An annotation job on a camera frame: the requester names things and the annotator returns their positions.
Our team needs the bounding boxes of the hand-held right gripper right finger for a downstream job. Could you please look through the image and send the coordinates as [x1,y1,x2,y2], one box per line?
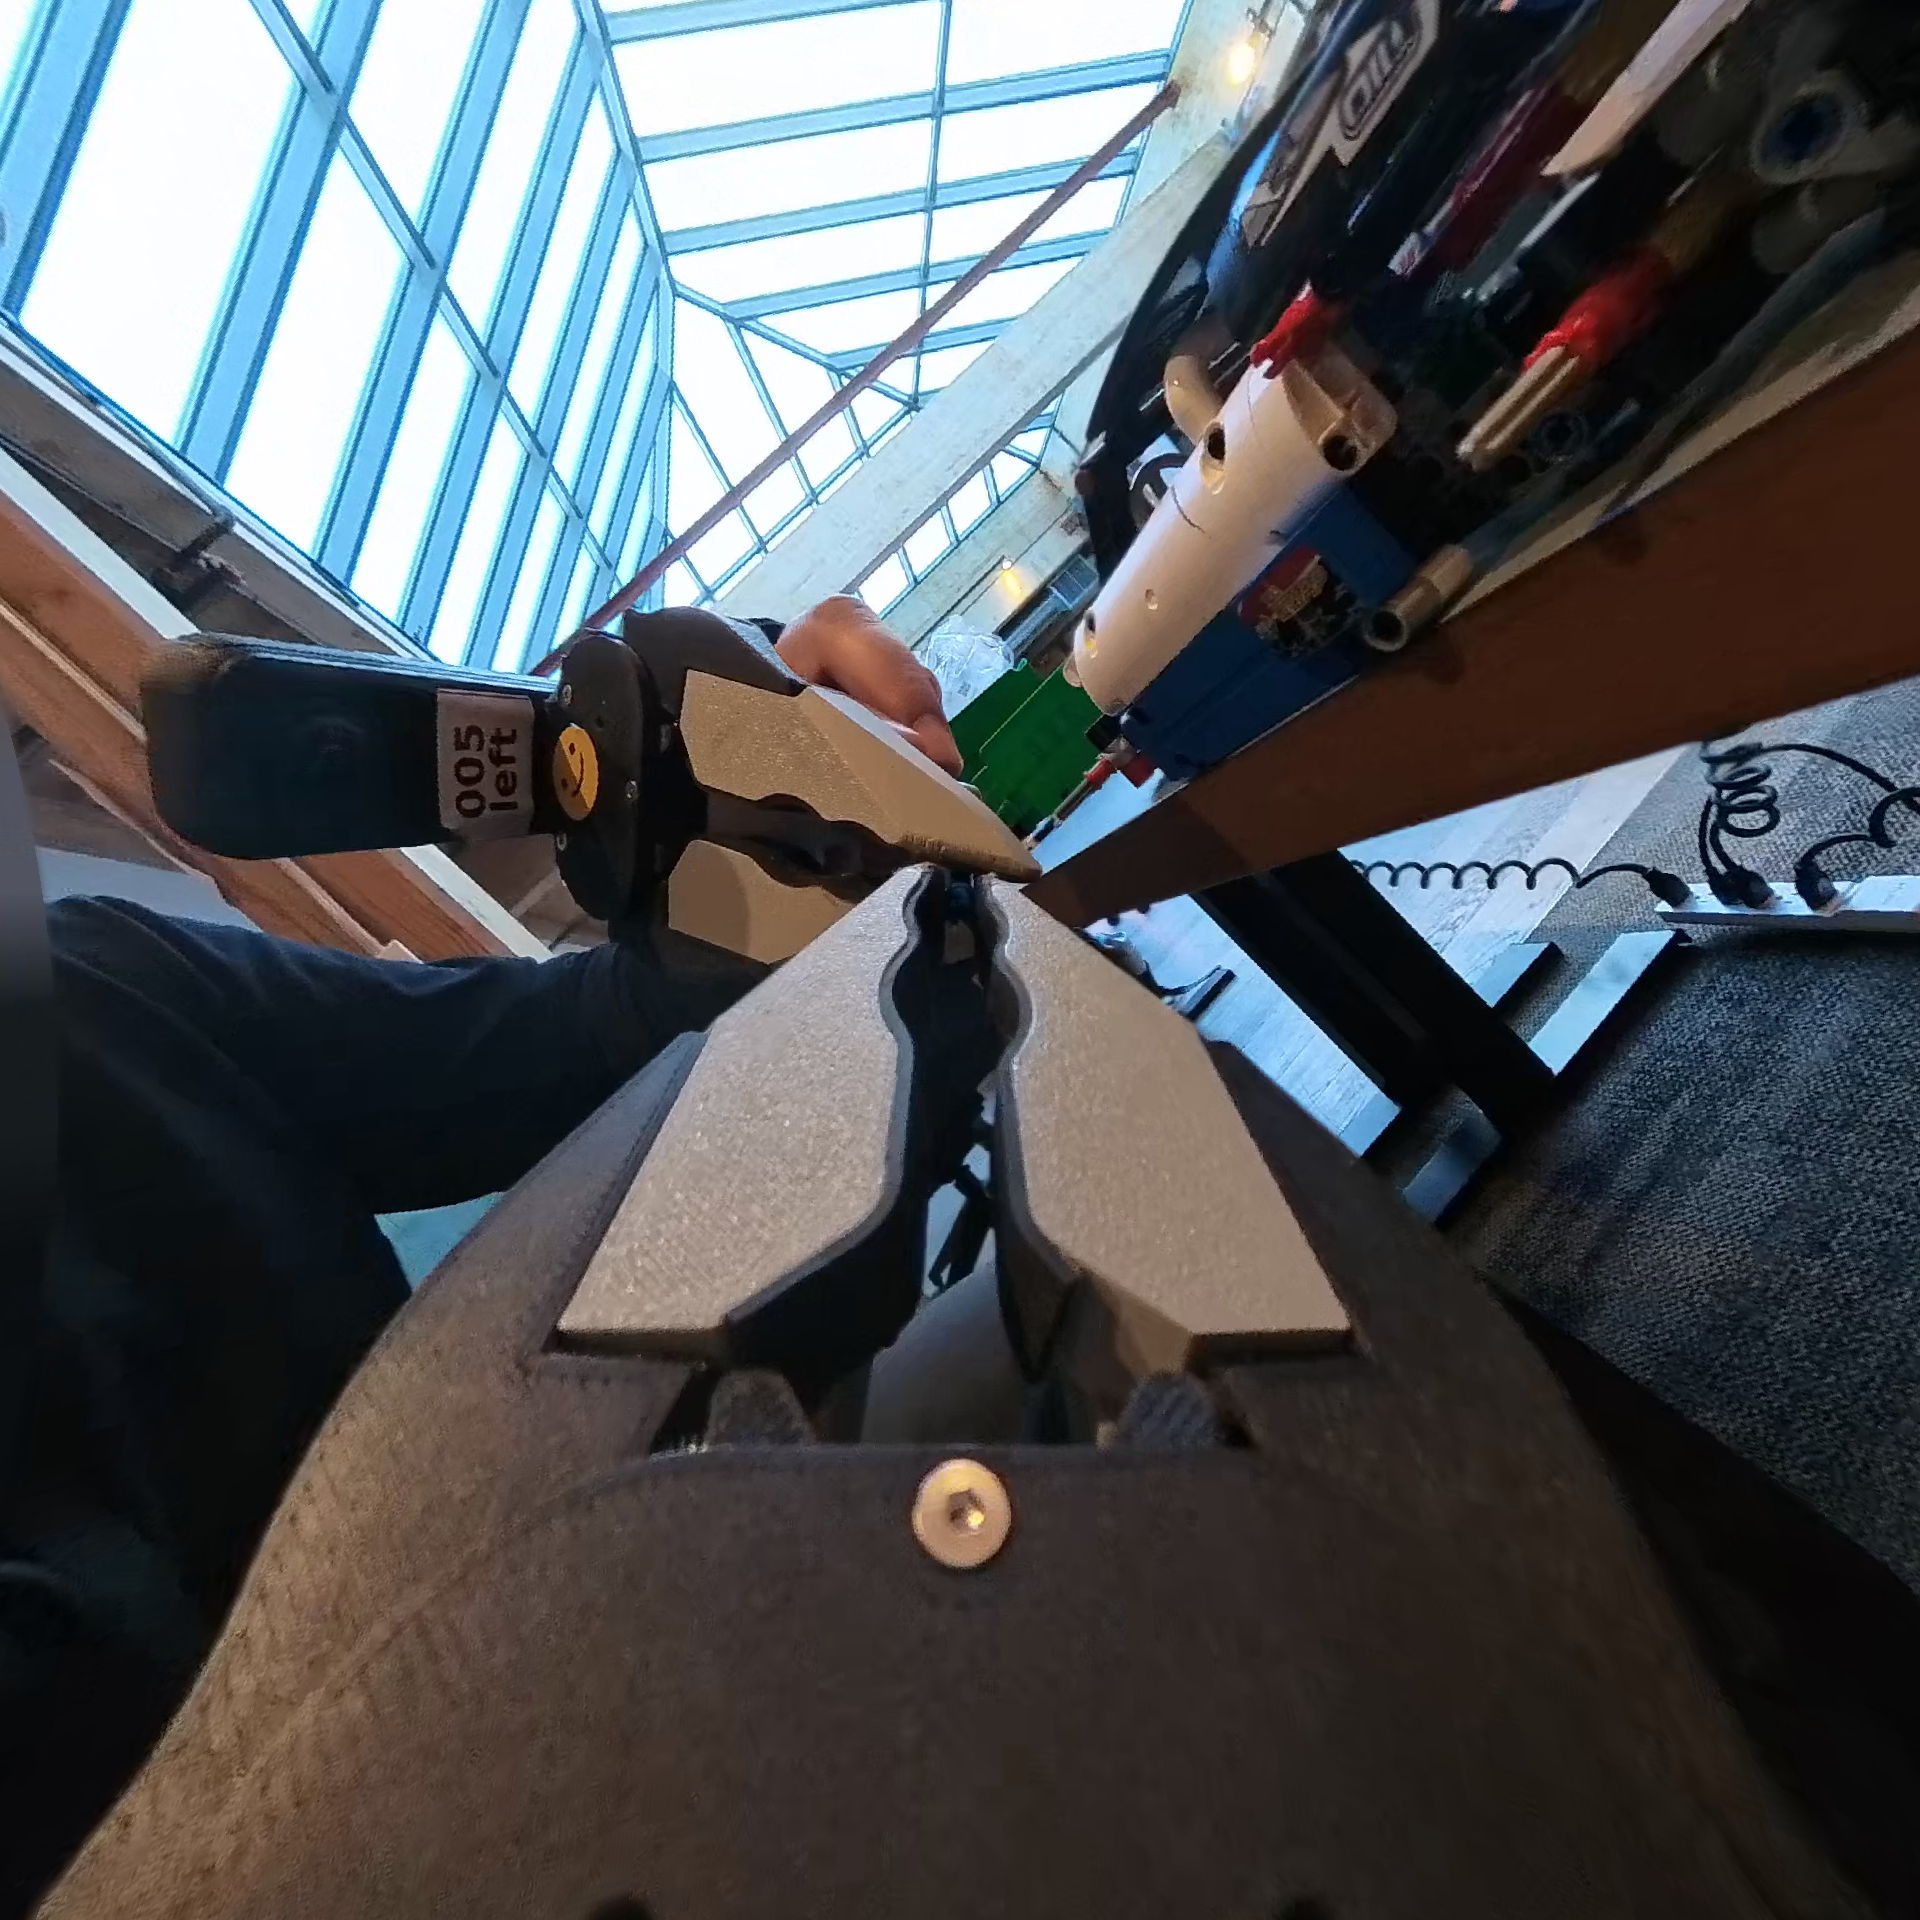
[982,882,1353,1431]

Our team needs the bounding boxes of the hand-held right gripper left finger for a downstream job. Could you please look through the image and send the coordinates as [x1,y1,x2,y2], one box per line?
[558,865,945,1401]

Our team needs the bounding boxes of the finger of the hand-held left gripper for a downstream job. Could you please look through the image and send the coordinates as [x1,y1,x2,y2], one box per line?
[679,669,1042,884]
[667,837,881,966]

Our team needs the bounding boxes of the toy brick car model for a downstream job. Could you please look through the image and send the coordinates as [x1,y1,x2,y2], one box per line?
[1071,0,1920,781]

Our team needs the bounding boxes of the person's left hand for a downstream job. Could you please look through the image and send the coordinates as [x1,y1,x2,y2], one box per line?
[774,595,967,780]

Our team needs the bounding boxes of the clear plastic bag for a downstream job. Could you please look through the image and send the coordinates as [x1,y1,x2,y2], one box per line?
[914,626,1025,711]

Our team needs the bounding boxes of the green storage bin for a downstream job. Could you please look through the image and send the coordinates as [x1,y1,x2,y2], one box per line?
[951,660,1116,837]

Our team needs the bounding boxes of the wooden panel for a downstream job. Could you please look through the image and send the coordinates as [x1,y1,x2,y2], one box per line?
[0,481,541,962]

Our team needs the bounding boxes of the red ceiling pipe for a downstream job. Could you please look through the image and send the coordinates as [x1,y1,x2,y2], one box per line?
[532,83,1182,677]

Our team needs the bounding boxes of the white power strip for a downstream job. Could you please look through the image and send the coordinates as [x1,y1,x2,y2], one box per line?
[1658,874,1920,929]

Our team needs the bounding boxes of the black coiled cable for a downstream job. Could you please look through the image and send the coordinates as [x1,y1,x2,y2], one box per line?
[1350,853,1691,913]
[1699,737,1920,913]

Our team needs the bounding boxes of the tall glass window wall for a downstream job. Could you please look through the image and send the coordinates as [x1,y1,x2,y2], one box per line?
[0,0,1203,677]

